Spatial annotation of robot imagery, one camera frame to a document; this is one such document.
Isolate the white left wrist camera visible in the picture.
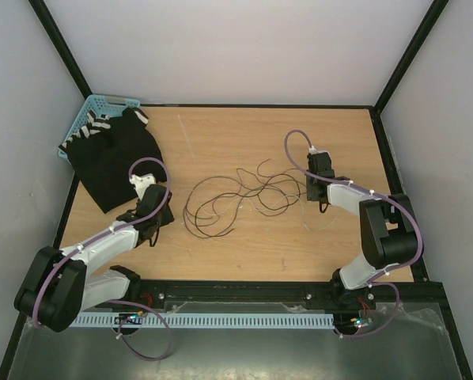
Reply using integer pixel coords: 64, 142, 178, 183
129, 173, 156, 200

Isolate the blue plastic basket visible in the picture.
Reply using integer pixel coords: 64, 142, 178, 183
64, 94, 141, 142

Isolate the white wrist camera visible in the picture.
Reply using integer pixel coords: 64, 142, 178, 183
129, 173, 156, 200
308, 146, 329, 155

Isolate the black frame post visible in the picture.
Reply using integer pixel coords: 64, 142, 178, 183
374, 0, 449, 116
28, 0, 93, 98

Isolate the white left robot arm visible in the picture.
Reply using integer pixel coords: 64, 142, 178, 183
13, 184, 174, 332

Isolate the white wire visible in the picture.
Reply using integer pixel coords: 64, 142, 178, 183
187, 185, 346, 234

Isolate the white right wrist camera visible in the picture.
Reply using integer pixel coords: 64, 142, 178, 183
308, 146, 329, 155

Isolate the black frame post left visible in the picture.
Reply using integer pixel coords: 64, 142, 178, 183
28, 0, 93, 98

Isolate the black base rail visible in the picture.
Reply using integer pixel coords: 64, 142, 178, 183
26, 276, 445, 317

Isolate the black frame post right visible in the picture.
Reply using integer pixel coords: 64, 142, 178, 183
374, 0, 449, 116

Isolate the black wire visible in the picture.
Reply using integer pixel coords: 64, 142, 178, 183
183, 158, 315, 241

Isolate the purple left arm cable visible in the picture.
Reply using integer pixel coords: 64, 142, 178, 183
32, 157, 174, 362

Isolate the black striped cloth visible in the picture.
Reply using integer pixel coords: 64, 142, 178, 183
59, 107, 163, 214

